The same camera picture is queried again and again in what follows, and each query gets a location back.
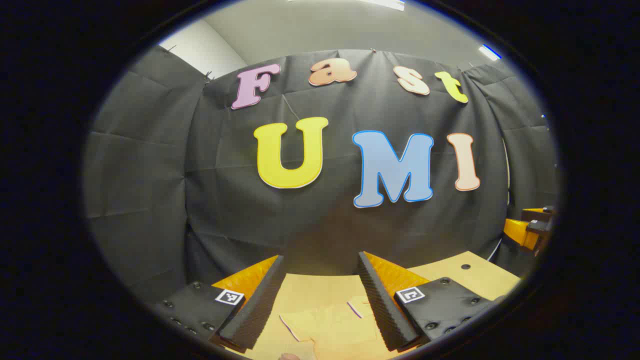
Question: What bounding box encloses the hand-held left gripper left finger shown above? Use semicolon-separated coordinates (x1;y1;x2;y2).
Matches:
150;254;287;353

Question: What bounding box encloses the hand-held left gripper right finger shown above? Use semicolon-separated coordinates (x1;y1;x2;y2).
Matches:
357;251;501;353

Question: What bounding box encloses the pale orange T-shirt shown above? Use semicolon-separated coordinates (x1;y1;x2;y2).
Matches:
278;295;386;360

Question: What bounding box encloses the black backdrop cloth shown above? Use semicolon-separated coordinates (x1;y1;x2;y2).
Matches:
82;45;560;306

